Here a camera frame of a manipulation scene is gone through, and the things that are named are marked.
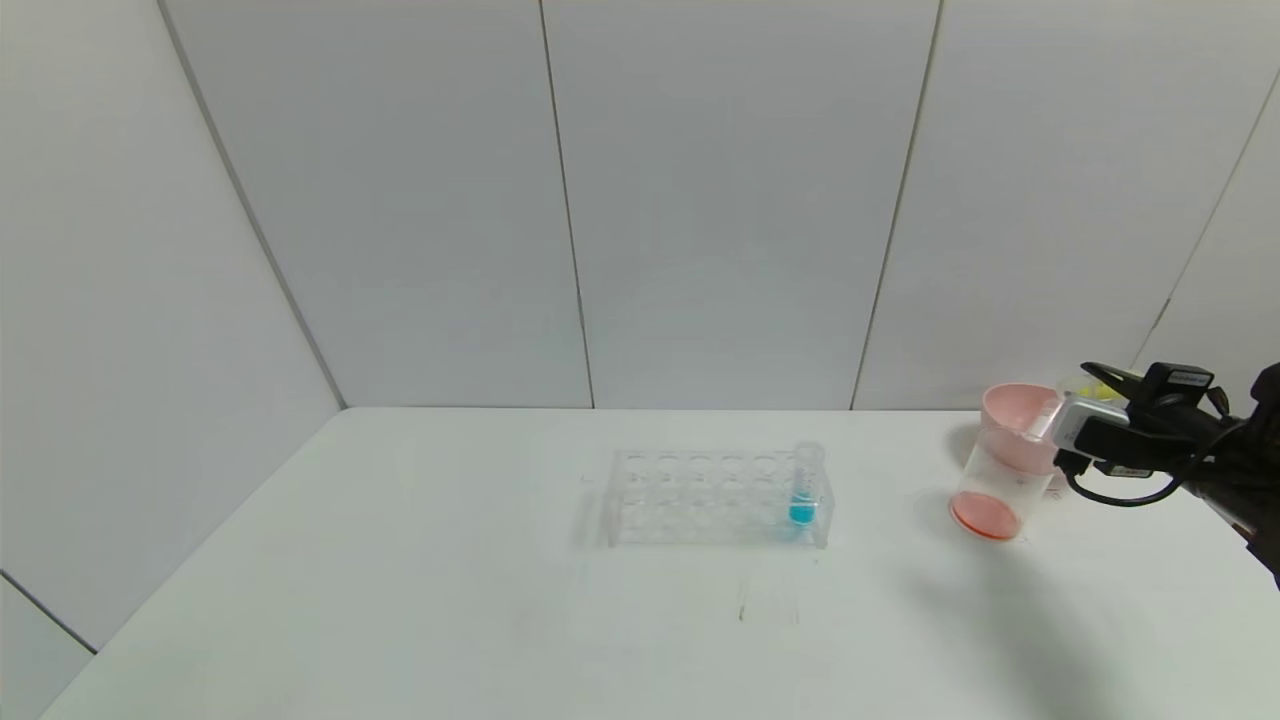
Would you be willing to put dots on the test tube with blue pigment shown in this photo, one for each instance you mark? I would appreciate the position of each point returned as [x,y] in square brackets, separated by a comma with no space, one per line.
[801,512]

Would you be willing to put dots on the pink plastic bowl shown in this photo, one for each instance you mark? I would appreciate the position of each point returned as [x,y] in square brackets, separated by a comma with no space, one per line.
[1015,425]

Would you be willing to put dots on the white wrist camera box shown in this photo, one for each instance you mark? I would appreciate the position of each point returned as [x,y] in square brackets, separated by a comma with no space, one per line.
[1085,420]

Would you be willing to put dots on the test tube with yellow pigment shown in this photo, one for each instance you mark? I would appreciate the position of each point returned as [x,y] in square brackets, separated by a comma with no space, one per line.
[1085,388]

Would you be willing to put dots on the clear plastic test tube rack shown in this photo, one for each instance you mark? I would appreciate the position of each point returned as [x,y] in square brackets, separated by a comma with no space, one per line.
[690,510]

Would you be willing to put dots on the clear plastic beaker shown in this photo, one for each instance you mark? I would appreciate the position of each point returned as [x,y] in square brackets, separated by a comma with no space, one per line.
[990,510]

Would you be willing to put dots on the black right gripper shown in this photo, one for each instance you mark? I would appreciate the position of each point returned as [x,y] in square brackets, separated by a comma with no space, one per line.
[1170,430]

